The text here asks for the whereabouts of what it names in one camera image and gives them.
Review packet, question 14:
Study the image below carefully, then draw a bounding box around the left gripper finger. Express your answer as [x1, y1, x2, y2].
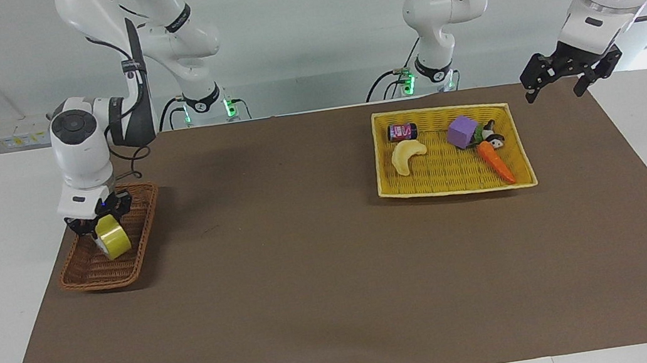
[569, 61, 611, 98]
[517, 50, 566, 106]

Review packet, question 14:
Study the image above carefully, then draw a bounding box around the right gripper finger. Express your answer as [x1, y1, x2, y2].
[110, 190, 136, 225]
[63, 213, 97, 244]

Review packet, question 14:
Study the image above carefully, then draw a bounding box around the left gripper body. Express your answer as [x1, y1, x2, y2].
[546, 33, 626, 85]

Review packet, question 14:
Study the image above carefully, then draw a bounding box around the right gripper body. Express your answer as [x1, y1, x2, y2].
[75, 194, 123, 226]

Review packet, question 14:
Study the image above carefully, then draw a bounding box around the yellow tape roll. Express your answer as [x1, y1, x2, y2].
[90, 212, 134, 263]

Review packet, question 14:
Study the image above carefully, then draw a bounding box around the brown wicker basket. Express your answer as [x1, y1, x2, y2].
[47, 179, 172, 297]

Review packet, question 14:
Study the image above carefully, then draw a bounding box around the yellow woven basket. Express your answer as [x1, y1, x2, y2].
[367, 92, 539, 209]

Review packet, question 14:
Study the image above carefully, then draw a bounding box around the small black white toy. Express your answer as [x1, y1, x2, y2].
[472, 118, 507, 153]

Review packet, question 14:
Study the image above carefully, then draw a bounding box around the purple foam cube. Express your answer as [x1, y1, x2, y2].
[443, 113, 483, 152]

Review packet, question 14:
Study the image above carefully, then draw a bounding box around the orange toy carrot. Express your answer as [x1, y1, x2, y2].
[475, 136, 517, 189]

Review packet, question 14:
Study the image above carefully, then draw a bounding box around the small dark jar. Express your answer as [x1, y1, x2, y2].
[386, 121, 420, 144]

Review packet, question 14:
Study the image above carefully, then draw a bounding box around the pale yellow toy banana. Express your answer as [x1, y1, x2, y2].
[388, 137, 432, 179]

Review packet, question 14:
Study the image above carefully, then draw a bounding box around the white wall socket strip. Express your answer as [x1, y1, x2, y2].
[0, 114, 54, 152]

